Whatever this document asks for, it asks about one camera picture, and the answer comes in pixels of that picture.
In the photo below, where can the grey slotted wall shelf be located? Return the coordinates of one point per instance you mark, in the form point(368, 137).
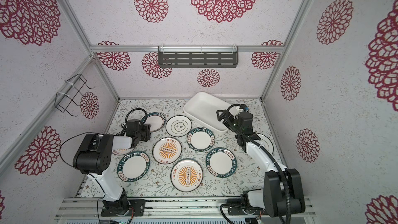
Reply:
point(198, 57)

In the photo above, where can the orange sunburst plate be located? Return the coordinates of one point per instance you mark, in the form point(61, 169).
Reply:
point(167, 150)
point(121, 152)
point(187, 175)

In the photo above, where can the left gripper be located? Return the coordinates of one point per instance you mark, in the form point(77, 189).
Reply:
point(146, 127)

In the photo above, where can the aluminium front rail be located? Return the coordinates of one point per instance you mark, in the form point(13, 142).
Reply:
point(148, 208)

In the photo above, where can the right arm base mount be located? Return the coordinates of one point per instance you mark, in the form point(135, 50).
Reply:
point(242, 209)

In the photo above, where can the black wire wall rack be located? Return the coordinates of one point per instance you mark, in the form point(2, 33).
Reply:
point(76, 84)

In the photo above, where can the green clover centre plate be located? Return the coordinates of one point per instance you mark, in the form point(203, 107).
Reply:
point(178, 126)

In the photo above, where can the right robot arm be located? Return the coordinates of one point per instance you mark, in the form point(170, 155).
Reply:
point(282, 192)

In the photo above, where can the green red rim plate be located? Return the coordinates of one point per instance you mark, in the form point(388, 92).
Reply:
point(156, 121)

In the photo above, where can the white plastic bin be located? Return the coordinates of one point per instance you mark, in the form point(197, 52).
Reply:
point(203, 107)

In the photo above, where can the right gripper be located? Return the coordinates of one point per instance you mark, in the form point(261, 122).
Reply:
point(227, 120)

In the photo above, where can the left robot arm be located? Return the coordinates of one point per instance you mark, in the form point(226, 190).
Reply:
point(95, 153)

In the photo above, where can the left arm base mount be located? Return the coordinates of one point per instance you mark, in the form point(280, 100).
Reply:
point(121, 209)

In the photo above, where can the clover plate far right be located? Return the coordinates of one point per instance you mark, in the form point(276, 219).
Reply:
point(267, 143)

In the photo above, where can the orange sunburst plate front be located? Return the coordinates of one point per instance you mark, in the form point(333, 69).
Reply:
point(187, 175)

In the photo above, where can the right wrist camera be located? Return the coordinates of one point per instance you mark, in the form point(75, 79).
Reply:
point(242, 108)

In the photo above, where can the green rim lettered plate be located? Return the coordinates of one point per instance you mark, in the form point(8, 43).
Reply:
point(200, 139)
point(133, 167)
point(221, 162)

